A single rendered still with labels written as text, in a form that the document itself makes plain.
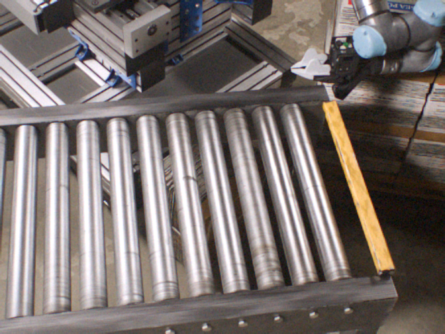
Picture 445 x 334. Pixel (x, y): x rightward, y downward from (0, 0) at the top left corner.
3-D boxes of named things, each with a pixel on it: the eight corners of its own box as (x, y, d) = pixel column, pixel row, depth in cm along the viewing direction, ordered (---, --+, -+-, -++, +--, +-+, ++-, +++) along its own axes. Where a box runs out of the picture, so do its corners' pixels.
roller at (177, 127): (181, 125, 151) (191, 111, 147) (209, 314, 122) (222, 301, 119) (161, 120, 148) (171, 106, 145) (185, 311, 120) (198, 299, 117)
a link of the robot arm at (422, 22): (416, 22, 146) (404, 59, 154) (457, 10, 149) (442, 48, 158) (396, 2, 150) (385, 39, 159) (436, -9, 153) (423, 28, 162)
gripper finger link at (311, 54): (291, 46, 158) (328, 43, 159) (287, 64, 162) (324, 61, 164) (293, 54, 156) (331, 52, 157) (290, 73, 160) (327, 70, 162)
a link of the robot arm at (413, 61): (436, 29, 162) (426, 55, 169) (393, 32, 160) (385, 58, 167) (447, 51, 157) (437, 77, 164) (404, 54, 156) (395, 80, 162)
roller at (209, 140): (208, 123, 152) (220, 110, 149) (242, 310, 123) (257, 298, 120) (189, 117, 149) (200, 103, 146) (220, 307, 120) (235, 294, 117)
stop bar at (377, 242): (336, 105, 149) (337, 99, 147) (395, 274, 122) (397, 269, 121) (321, 107, 148) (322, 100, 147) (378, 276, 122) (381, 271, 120)
